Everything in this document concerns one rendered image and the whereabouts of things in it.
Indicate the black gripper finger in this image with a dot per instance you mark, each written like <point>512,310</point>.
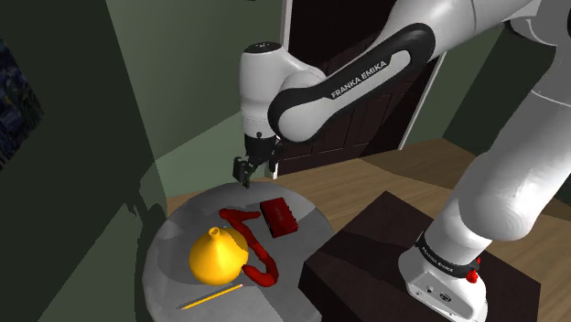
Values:
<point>241,170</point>
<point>274,167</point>

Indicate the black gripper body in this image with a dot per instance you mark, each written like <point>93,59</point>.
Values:
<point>261,146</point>

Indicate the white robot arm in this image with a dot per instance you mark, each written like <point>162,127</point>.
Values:
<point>513,178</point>

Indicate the red box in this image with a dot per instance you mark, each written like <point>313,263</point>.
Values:
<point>279,217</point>

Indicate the dark brown door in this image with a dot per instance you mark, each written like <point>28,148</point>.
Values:
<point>348,134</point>

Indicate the red curved tool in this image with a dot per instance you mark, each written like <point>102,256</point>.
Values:
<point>258,254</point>

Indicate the round grey table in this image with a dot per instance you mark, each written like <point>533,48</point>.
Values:
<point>178,232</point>

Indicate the dark robot stand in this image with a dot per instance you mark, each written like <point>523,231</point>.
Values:
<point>357,249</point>

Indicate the yellow pencil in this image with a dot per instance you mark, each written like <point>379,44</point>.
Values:
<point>209,297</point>

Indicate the dark blue wall picture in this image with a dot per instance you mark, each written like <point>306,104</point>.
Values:
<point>13,116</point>

